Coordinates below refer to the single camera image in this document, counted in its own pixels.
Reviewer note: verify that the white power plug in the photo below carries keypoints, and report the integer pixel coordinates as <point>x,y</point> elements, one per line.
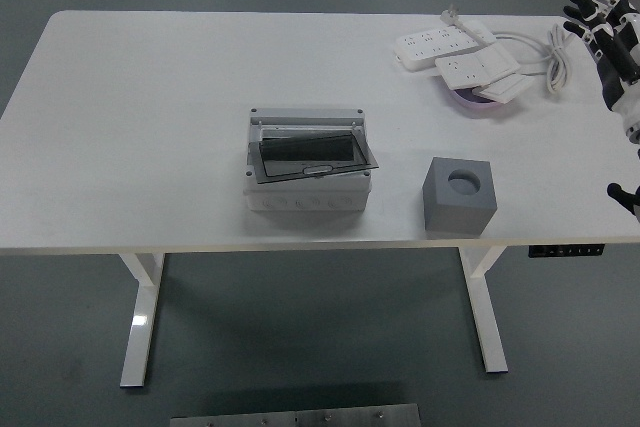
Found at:
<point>450,16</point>

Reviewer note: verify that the grey electrical enclosure box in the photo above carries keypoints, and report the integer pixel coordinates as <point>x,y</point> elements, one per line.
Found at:
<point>305,199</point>

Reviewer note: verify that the long white power strip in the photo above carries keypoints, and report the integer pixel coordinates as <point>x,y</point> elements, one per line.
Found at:
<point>425,46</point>

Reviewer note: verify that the purple round dish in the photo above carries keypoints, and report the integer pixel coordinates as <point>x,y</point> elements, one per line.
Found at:
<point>470,106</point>

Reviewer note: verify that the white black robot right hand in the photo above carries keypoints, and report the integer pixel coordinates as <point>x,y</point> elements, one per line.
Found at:
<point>627,72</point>

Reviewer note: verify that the black table control panel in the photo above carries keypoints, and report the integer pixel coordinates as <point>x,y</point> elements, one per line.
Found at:
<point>565,251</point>

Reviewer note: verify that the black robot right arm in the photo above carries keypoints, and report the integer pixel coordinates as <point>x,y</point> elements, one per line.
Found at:
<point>625,194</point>

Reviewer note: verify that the narrow white power strip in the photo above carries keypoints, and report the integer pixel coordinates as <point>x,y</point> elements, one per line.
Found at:
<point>477,31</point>

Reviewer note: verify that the small white socket panel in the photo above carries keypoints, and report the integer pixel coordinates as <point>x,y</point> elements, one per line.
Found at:
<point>507,87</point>

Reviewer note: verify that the wide white power strip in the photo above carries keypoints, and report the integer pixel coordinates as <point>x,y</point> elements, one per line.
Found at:
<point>470,68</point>

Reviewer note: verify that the grey cube holder block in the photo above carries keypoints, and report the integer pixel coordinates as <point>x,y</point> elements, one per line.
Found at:
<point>450,212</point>

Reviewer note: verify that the transparent hinged box lid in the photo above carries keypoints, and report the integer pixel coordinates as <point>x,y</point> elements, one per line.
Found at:
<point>320,167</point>

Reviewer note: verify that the white table leg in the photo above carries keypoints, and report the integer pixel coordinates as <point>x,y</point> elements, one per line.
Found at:
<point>140,327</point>
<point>487,327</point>

